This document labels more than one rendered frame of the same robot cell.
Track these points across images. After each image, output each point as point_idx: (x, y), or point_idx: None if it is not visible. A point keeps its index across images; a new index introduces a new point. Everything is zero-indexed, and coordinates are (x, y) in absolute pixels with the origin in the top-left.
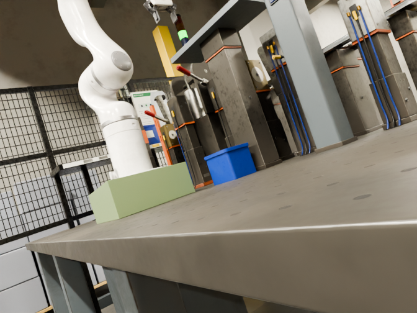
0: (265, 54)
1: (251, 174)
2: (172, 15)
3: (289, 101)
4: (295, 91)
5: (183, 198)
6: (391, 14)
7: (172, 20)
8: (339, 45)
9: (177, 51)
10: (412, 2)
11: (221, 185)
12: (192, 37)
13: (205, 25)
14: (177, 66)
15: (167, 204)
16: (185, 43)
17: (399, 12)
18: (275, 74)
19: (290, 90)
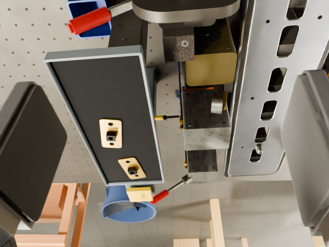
0: (182, 110)
1: (90, 38)
2: (312, 175)
3: (183, 65)
4: (184, 80)
5: (27, 18)
6: (239, 162)
7: (303, 104)
8: (250, 128)
9: (57, 88)
10: (238, 171)
11: (62, 30)
12: (76, 126)
13: (87, 147)
14: (69, 30)
15: (11, 23)
16: (68, 111)
17: (245, 164)
18: (185, 87)
19: (184, 78)
